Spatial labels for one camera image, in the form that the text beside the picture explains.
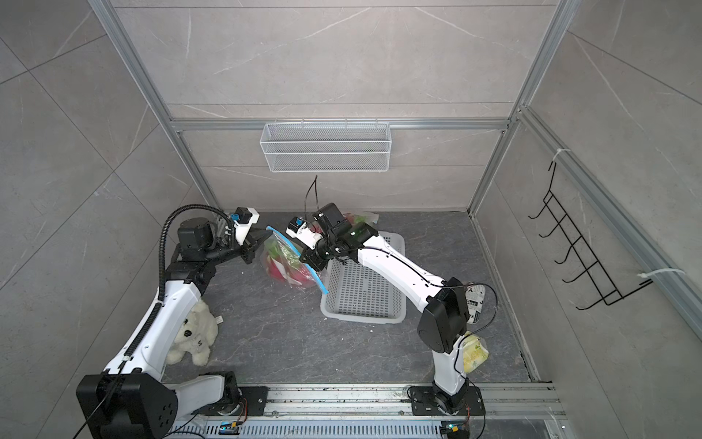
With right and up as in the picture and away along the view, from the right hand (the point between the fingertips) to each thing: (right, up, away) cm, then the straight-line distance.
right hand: (305, 256), depth 78 cm
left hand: (-10, +8, -3) cm, 13 cm away
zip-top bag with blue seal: (-7, +6, -4) cm, 10 cm away
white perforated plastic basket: (+13, -14, +16) cm, 25 cm away
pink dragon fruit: (-7, -2, +2) cm, 7 cm away
